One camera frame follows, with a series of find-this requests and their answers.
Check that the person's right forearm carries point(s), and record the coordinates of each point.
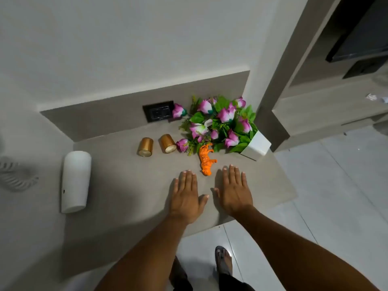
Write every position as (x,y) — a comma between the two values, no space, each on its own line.
(291,254)

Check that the black television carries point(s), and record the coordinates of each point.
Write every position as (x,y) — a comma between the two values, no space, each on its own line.
(360,33)

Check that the black wall socket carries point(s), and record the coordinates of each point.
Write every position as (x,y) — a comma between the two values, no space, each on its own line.
(158,112)

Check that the person's black trousers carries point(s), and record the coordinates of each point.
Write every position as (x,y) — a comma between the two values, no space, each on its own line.
(233,283)

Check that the orange toy tiger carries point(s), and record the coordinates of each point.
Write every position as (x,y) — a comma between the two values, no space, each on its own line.
(206,159)

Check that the person's left forearm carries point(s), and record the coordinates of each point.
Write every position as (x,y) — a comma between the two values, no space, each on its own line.
(145,260)

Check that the purple artificial flower bouquet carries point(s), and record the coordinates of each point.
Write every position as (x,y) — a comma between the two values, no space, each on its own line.
(221,118)

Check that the person's left hand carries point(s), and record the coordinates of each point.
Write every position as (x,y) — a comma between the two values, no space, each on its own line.
(183,200)

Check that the person's right hand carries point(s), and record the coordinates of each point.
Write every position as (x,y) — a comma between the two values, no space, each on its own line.
(235,193)

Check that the white cylinder dispenser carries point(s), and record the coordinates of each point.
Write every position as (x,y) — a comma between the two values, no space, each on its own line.
(75,181)

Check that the black television base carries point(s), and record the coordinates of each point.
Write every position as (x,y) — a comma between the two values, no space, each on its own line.
(363,69)

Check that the crumpled white paper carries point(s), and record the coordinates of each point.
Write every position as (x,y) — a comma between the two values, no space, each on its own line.
(372,96)

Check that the gold candle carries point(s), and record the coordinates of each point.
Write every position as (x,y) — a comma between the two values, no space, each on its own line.
(145,146)
(167,142)

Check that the grey shelf unit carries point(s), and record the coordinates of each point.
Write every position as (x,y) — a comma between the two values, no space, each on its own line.
(321,106)

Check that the person's sandalled foot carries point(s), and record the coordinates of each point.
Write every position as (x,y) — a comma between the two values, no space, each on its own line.
(223,260)

